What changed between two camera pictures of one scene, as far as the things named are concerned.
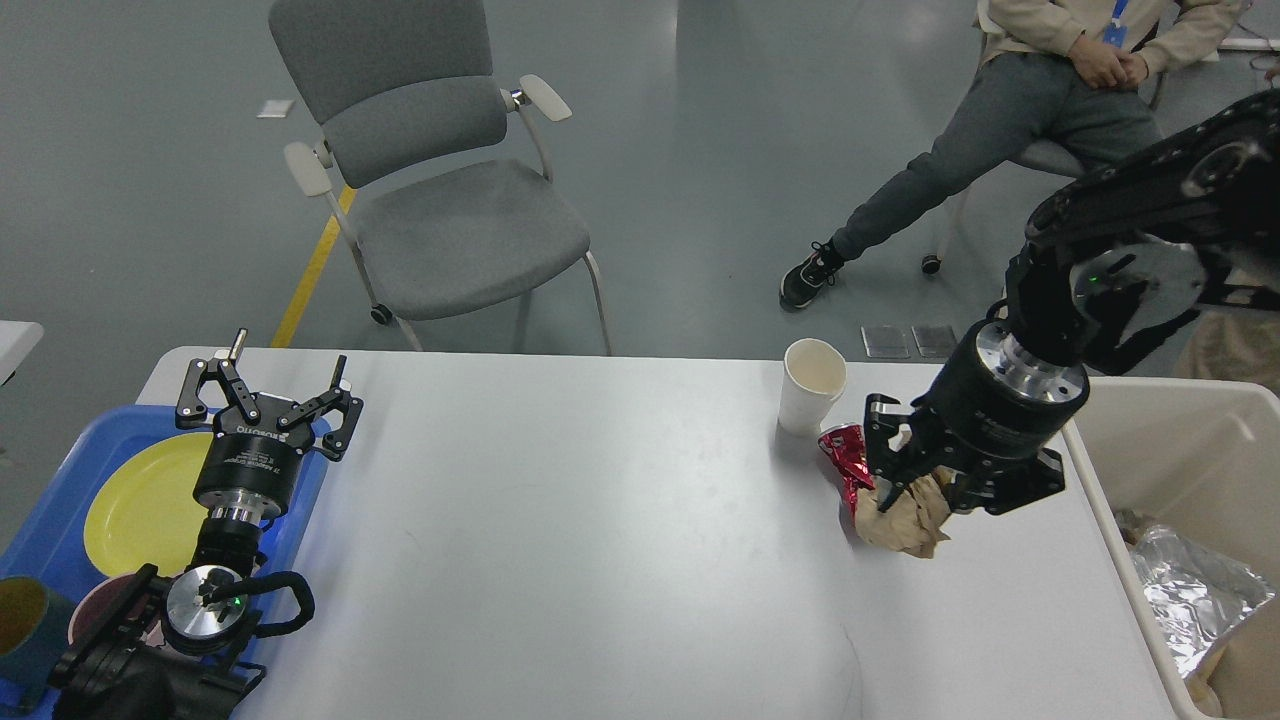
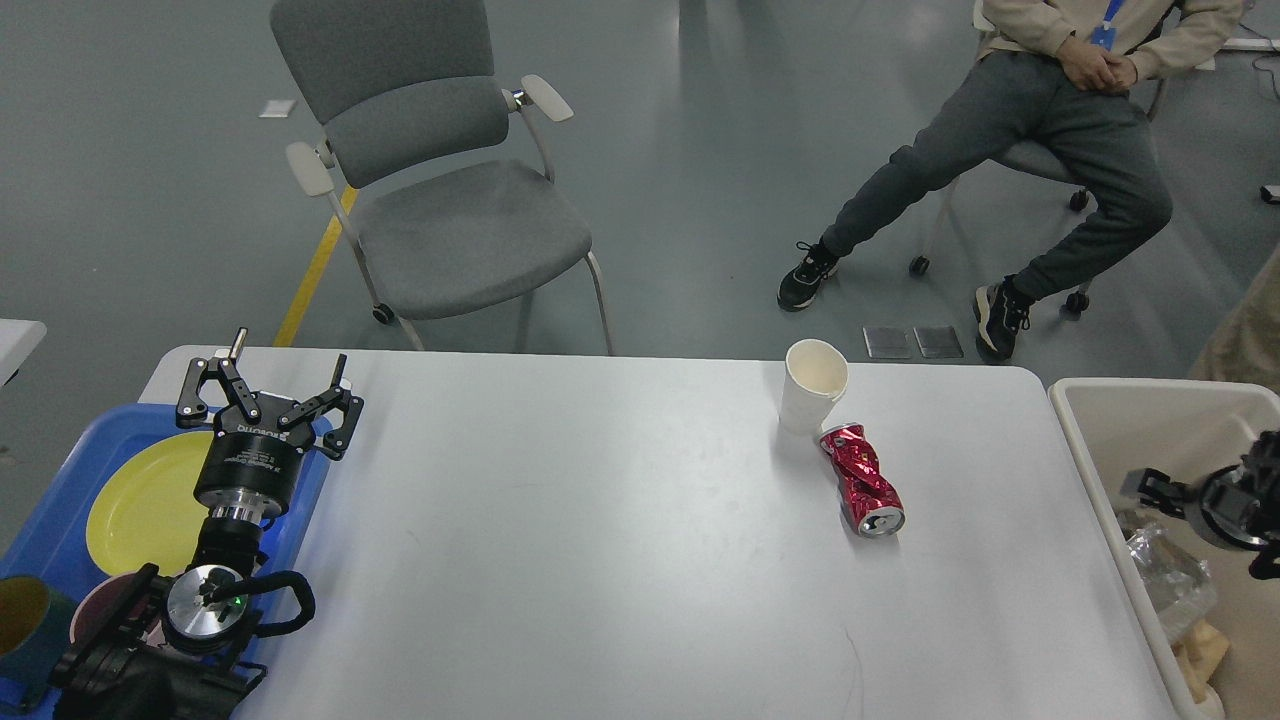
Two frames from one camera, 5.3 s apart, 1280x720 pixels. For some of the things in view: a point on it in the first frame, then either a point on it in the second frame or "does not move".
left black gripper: [252, 469] does not move
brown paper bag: [1238, 676] → [1200, 649]
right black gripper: [982, 426] → [1241, 502]
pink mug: [99, 599] does not move
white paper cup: [814, 378] does not move
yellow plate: [145, 513] does not move
